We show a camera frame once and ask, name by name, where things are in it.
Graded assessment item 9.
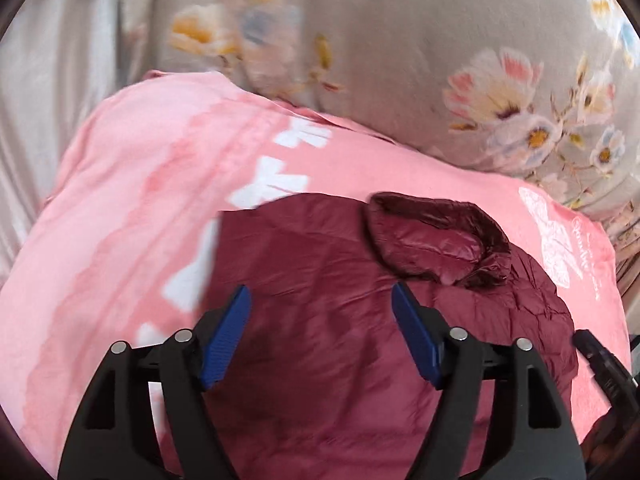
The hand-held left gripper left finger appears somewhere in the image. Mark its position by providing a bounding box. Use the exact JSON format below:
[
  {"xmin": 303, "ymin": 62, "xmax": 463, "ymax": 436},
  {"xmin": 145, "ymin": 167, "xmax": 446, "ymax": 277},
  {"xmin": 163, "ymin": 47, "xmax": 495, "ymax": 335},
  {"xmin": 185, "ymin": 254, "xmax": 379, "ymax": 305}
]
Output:
[{"xmin": 57, "ymin": 285, "xmax": 252, "ymax": 480}]

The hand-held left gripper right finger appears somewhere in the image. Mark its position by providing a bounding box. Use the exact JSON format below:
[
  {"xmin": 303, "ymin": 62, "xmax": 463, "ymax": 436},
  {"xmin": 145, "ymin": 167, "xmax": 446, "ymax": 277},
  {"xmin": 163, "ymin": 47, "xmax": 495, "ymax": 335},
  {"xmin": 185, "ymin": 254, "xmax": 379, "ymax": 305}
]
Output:
[{"xmin": 391, "ymin": 281, "xmax": 586, "ymax": 480}]

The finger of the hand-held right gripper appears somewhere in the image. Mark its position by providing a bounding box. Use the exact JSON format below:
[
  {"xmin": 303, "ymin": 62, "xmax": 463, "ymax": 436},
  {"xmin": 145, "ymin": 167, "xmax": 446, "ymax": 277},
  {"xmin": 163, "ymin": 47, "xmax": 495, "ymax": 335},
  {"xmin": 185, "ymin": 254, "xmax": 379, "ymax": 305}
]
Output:
[{"xmin": 571, "ymin": 329, "xmax": 640, "ymax": 413}]

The maroon puffer jacket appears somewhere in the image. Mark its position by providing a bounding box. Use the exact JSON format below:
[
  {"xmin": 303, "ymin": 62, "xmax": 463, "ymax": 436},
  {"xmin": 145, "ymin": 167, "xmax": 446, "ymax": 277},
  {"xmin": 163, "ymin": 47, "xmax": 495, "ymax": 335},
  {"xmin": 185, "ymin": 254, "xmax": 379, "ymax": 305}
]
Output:
[{"xmin": 160, "ymin": 191, "xmax": 581, "ymax": 480}]

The pink blanket with white bows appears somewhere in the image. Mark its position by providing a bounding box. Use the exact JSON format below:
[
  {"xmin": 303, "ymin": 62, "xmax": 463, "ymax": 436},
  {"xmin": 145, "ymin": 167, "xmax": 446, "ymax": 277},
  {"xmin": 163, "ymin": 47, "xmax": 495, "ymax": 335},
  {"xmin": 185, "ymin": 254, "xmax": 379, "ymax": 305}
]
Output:
[{"xmin": 0, "ymin": 70, "xmax": 632, "ymax": 480}]

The grey floral bed sheet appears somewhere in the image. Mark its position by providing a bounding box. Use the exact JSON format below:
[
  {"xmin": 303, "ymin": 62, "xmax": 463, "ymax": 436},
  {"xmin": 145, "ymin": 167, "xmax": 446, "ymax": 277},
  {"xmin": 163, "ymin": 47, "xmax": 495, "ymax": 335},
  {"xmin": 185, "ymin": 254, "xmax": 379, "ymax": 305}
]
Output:
[{"xmin": 117, "ymin": 0, "xmax": 640, "ymax": 271}]

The grey satin curtain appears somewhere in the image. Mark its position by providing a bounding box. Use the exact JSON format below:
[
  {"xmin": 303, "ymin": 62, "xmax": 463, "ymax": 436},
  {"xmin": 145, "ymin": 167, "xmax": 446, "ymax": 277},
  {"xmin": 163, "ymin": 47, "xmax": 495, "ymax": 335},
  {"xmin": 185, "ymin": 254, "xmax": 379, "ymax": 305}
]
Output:
[{"xmin": 0, "ymin": 0, "xmax": 151, "ymax": 281}]

